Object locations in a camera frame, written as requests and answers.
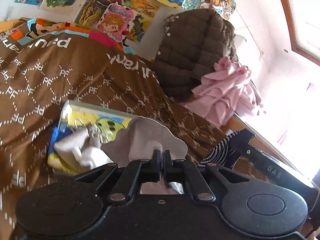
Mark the pink folded bedding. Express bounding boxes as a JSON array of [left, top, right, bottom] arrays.
[[235, 79, 267, 117]]

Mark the brown puffer jacket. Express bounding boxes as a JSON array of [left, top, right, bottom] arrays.
[[152, 9, 238, 103]]

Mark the cartoon figure colourful poster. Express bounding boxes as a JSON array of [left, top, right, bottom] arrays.
[[211, 0, 237, 20]]

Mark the white muslin cloth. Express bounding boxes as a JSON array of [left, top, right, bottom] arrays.
[[54, 127, 114, 169]]

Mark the sea fish painting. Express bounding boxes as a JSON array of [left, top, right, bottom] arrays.
[[75, 0, 162, 43]]

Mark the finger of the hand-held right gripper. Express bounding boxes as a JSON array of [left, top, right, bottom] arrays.
[[231, 130, 255, 155]]

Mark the pink crumpled shirt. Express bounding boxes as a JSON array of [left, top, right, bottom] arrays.
[[180, 56, 250, 128]]

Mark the shallow box with drawing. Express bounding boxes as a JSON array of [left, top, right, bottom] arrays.
[[47, 99, 140, 177]]

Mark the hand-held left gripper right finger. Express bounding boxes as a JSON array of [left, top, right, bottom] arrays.
[[163, 149, 251, 203]]

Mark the pink cartoon girl poster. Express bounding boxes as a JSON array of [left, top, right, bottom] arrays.
[[97, 2, 142, 42]]

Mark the navy white striped sock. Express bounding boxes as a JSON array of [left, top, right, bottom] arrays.
[[199, 130, 242, 170]]

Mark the brown printed blanket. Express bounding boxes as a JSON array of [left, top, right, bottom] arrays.
[[0, 17, 240, 240]]

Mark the bright window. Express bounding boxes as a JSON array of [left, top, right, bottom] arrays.
[[260, 62, 320, 178]]

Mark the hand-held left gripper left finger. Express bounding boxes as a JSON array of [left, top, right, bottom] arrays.
[[74, 149, 163, 203]]

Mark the pale grey scalloped cloth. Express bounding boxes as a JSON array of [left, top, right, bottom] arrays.
[[110, 117, 188, 195]]

